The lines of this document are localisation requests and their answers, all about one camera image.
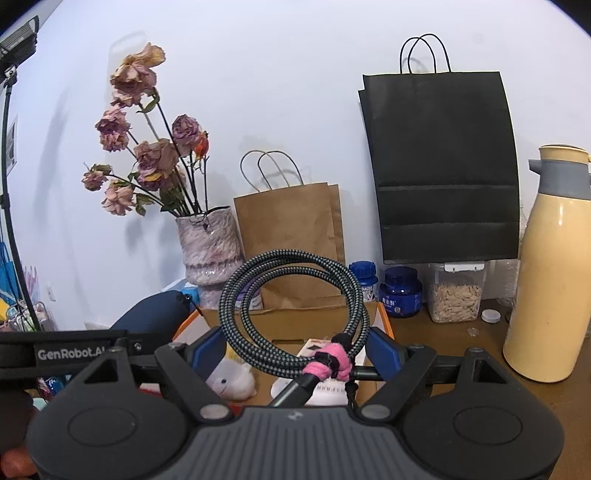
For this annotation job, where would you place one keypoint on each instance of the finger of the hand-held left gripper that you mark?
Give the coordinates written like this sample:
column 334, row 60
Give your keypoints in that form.
column 141, row 346

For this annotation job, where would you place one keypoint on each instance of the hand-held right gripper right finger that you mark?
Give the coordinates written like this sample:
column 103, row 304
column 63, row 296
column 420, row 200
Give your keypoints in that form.
column 385, row 353

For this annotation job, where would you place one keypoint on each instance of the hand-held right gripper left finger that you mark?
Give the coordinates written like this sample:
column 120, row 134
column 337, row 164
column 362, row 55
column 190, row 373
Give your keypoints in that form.
column 207, row 348

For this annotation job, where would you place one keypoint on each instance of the dark blue pouch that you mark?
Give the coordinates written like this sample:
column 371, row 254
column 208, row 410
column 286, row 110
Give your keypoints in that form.
column 147, row 311

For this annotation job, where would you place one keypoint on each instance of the orange cardboard box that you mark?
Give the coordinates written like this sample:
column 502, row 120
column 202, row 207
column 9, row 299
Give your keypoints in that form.
column 286, row 323

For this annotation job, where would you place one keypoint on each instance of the person's left hand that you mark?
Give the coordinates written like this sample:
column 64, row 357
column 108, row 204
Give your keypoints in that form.
column 16, row 464

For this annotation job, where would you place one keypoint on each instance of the white plush toy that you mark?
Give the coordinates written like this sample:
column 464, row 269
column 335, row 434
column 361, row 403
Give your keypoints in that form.
column 231, row 381

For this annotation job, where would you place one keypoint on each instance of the dark blue jar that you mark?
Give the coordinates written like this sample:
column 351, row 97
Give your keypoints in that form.
column 400, row 293

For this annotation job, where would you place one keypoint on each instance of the blue tissue box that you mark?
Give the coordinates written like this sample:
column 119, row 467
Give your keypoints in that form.
column 188, row 289

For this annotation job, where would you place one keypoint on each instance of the purple lidded bottle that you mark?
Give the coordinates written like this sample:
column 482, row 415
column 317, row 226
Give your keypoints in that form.
column 253, row 300

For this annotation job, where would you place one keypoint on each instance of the white flat packet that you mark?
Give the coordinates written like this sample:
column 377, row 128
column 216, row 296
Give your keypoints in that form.
column 332, row 393

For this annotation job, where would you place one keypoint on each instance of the small pink printed box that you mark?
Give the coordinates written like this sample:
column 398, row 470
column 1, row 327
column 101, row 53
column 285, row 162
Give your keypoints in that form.
column 318, row 344

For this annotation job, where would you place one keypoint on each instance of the blue bottle with white label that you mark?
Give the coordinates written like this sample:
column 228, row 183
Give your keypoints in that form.
column 362, row 273

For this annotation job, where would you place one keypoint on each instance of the blue plastic bag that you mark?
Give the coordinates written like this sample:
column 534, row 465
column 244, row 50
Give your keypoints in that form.
column 7, row 272

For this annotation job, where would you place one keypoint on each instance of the clear container of seeds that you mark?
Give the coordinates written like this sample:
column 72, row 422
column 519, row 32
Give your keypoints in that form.
column 455, row 297

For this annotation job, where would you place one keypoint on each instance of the mottled pink ceramic vase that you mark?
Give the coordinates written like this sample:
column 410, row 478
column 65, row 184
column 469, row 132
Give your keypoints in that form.
column 210, row 249

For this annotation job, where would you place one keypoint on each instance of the white bottle cap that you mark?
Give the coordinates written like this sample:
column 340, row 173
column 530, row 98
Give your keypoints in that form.
column 490, row 315

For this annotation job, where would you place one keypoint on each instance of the clear plastic bottle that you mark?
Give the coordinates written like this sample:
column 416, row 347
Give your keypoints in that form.
column 512, row 286

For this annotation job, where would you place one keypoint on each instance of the brown paper bag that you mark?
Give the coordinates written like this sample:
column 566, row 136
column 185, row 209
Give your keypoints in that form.
column 286, row 217

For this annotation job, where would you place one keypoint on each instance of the cream thermos jug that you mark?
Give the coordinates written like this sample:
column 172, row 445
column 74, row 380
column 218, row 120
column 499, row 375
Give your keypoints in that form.
column 549, row 277

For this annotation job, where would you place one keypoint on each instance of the dried pink rose bouquet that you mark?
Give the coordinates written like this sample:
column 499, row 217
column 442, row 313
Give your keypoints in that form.
column 154, row 157

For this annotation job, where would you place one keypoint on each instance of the black paper bag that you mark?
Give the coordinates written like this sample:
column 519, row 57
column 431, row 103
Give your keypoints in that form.
column 443, row 161

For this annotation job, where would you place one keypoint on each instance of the black light stand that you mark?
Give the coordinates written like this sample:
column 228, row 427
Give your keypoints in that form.
column 21, row 39

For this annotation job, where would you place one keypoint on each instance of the wall sticker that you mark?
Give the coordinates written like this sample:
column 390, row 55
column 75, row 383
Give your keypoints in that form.
column 12, row 143

